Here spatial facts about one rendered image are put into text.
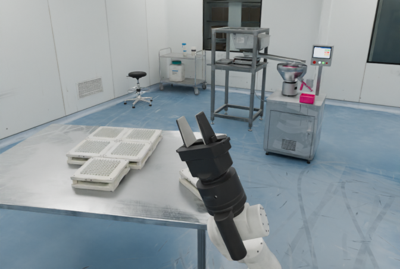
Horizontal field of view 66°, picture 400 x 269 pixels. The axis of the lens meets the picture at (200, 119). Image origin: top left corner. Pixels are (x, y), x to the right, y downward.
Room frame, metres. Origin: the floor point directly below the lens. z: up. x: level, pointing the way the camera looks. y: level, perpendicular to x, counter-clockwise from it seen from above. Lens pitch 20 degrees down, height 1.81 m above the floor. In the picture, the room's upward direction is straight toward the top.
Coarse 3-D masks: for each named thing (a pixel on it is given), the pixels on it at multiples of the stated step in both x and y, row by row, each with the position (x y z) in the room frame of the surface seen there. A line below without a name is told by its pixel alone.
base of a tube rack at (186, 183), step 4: (180, 180) 1.54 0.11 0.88; (184, 180) 1.52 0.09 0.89; (184, 184) 1.51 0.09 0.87; (188, 184) 1.48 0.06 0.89; (192, 184) 1.48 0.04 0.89; (188, 188) 1.47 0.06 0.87; (192, 188) 1.45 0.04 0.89; (196, 188) 1.45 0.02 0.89; (192, 192) 1.44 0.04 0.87; (196, 192) 1.41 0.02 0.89; (200, 196) 1.38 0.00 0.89
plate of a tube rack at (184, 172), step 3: (186, 168) 1.58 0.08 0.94; (180, 171) 1.54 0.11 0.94; (183, 171) 1.54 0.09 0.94; (186, 171) 1.54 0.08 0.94; (183, 174) 1.52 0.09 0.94; (186, 174) 1.51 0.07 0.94; (189, 174) 1.51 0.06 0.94; (186, 177) 1.49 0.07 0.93; (189, 177) 1.48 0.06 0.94; (192, 177) 1.48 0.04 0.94; (195, 177) 1.48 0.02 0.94; (189, 180) 1.46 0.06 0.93; (192, 180) 1.45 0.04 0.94; (195, 180) 1.45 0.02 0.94; (192, 183) 1.44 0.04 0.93; (195, 183) 1.42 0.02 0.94; (195, 186) 1.41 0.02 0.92
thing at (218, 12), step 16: (208, 0) 7.14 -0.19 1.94; (224, 0) 6.97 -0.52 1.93; (240, 0) 6.80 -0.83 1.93; (256, 0) 6.65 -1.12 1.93; (208, 16) 7.14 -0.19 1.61; (224, 16) 6.96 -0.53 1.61; (240, 16) 6.79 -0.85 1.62; (256, 16) 6.64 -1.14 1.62; (208, 32) 7.14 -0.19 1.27; (208, 48) 7.13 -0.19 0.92; (224, 48) 6.95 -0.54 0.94
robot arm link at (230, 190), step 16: (192, 144) 0.60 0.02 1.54; (208, 144) 0.55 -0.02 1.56; (224, 144) 0.53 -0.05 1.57; (192, 160) 0.56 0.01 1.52; (208, 160) 0.53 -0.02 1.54; (224, 160) 0.54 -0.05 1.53; (192, 176) 0.57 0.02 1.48; (208, 176) 0.54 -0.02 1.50; (224, 176) 0.54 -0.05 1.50; (208, 192) 0.52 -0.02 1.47; (224, 192) 0.52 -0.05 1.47
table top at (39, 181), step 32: (64, 128) 2.39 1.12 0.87; (96, 128) 2.39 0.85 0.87; (0, 160) 1.82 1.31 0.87; (32, 160) 1.82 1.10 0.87; (64, 160) 1.82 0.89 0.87; (160, 160) 1.82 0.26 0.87; (0, 192) 1.45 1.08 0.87; (32, 192) 1.45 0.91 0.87; (64, 192) 1.45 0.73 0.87; (96, 192) 1.45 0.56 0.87; (128, 192) 1.45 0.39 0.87; (160, 192) 1.45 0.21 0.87; (160, 224) 1.22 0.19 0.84; (192, 224) 1.19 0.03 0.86
